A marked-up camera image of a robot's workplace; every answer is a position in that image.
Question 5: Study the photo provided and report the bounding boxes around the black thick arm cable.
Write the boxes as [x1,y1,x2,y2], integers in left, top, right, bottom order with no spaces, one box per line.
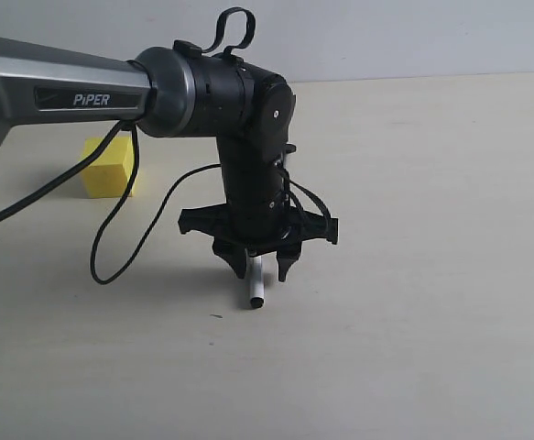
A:
[0,119,135,234]

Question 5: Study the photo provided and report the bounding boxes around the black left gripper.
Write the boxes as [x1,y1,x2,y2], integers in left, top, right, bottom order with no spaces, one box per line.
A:
[178,203,338,282]

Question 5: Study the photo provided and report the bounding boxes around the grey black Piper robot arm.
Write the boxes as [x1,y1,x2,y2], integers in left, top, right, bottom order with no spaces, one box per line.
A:
[0,38,338,279]

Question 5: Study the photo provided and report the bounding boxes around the thin black camera cable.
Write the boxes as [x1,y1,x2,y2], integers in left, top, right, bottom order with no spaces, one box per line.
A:
[91,126,224,284]

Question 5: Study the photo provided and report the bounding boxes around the yellow foam cube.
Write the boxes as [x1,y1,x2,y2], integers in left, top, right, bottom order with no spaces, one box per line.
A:
[80,136,134,199]

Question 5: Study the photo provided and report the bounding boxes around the black and white marker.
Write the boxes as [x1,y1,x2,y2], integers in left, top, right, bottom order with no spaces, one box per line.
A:
[249,256,265,309]

